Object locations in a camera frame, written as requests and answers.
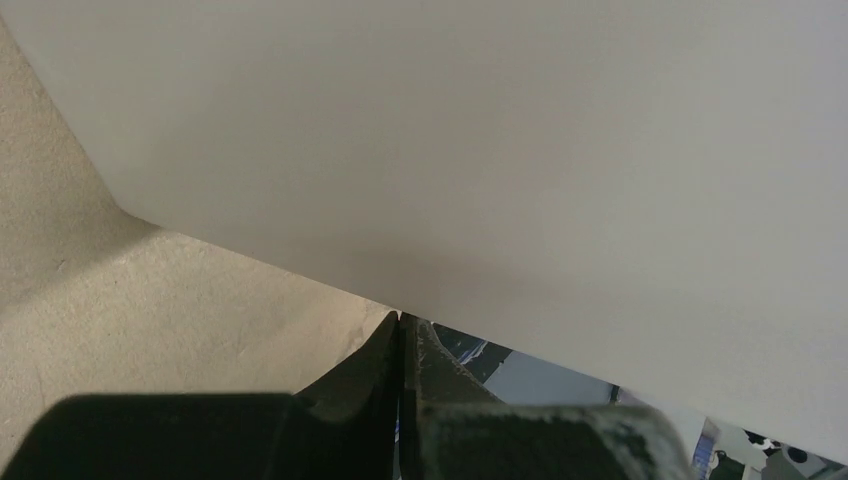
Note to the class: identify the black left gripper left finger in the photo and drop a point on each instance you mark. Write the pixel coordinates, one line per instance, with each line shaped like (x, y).
(342, 426)

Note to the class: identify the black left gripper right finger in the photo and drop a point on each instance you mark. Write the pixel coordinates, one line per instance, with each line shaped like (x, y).
(452, 427)

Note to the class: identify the white octagonal large container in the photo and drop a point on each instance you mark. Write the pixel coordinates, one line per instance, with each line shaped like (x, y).
(650, 192)

